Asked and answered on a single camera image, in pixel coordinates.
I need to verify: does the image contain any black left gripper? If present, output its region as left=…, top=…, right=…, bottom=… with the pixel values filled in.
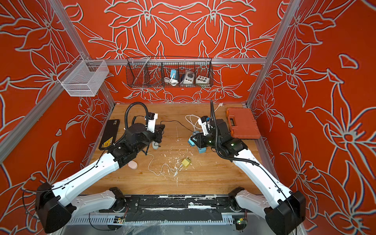
left=134, top=123, right=165, bottom=155

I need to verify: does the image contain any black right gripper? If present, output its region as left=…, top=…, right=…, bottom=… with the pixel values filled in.
left=189, top=133, right=222, bottom=149

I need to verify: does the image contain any white bluetooth headset case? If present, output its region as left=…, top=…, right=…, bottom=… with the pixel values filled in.
left=152, top=142, right=160, bottom=150

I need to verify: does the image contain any blue usb charger hub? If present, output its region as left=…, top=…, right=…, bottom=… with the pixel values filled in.
left=188, top=139, right=206, bottom=154

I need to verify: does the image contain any thin black charging cable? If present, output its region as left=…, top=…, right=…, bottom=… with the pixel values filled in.
left=160, top=119, right=196, bottom=134

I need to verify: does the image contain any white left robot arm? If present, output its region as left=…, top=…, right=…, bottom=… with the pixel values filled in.
left=35, top=123, right=165, bottom=234

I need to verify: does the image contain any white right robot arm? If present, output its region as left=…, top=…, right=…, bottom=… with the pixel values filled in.
left=189, top=116, right=306, bottom=235

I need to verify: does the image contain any orange plastic tool case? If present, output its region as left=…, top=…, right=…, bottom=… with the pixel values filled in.
left=226, top=108, right=261, bottom=140

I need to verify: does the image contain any pink oval earbud case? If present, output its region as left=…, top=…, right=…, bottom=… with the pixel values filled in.
left=128, top=161, right=138, bottom=169

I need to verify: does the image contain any black flat tool case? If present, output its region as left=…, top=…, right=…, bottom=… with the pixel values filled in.
left=99, top=119, right=120, bottom=150

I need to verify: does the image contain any yellow plug adapter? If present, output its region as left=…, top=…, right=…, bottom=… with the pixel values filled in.
left=181, top=158, right=192, bottom=167

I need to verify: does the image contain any white socket cube in basket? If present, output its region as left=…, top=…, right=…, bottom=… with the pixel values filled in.
left=195, top=75, right=210, bottom=86

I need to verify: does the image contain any white power strip in basket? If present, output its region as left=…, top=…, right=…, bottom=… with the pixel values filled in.
left=181, top=70, right=195, bottom=85

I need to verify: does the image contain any blue box in basket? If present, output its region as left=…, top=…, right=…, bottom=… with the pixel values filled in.
left=169, top=70, right=178, bottom=80

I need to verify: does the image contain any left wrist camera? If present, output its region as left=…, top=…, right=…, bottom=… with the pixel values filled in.
left=147, top=112, right=158, bottom=133

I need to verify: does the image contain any white thick power cable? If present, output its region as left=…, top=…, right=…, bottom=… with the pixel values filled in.
left=184, top=102, right=224, bottom=133

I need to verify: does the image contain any thin white cable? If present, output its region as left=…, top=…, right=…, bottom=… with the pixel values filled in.
left=146, top=152, right=184, bottom=177

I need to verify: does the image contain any black wire wall basket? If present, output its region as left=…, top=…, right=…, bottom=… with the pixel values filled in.
left=125, top=56, right=214, bottom=88

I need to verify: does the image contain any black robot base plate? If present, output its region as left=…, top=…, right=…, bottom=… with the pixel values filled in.
left=99, top=194, right=252, bottom=222

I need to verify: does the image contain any clear plastic wall bin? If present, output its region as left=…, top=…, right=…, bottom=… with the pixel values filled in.
left=58, top=60, right=109, bottom=97

